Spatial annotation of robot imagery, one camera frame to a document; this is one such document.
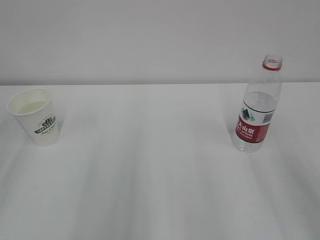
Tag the white paper coffee cup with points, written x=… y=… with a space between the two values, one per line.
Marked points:
x=33 y=110

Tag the clear plastic water bottle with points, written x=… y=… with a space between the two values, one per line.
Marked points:
x=259 y=103

